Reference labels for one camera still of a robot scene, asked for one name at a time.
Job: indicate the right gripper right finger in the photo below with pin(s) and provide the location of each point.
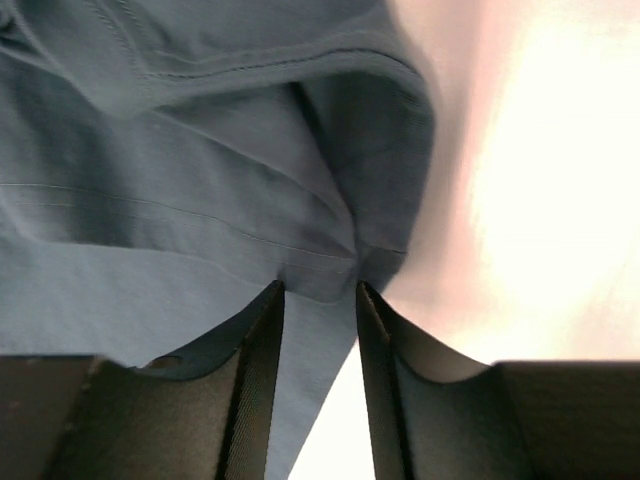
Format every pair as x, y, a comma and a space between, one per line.
433, 413

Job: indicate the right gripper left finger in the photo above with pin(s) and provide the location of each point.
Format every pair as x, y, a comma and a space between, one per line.
202, 411

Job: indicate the blue-grey t-shirt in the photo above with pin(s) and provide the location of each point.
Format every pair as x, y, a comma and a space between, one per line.
163, 161

